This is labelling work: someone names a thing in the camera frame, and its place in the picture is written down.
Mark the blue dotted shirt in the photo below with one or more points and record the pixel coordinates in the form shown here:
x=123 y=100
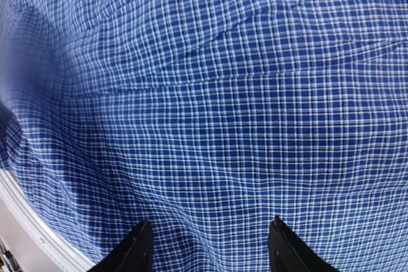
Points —
x=208 y=118

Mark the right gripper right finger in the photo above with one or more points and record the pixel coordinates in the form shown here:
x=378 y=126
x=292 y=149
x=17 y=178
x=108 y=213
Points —
x=288 y=252

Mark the front aluminium frame rail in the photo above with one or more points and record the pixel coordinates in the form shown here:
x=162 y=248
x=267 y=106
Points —
x=32 y=243

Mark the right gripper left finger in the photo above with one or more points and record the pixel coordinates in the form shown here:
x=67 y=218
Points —
x=134 y=253

